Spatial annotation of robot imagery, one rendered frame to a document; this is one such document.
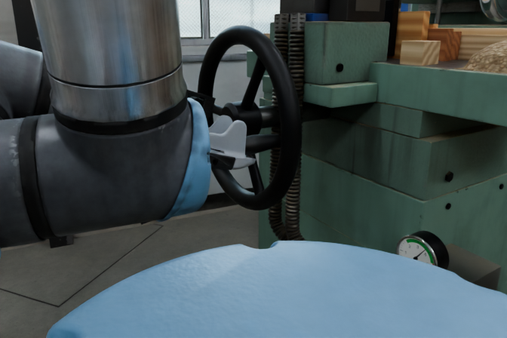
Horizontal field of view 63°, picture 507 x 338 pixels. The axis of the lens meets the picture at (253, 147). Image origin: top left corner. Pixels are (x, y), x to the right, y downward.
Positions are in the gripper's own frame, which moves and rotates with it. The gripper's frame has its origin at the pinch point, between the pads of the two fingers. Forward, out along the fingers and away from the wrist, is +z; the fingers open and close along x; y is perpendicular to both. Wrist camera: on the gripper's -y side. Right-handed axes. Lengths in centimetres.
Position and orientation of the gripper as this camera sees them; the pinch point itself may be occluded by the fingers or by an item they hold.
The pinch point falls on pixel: (244, 164)
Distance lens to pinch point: 54.0
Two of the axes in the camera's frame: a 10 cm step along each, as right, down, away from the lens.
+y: 2.9, -9.5, -0.9
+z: 8.0, 1.9, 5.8
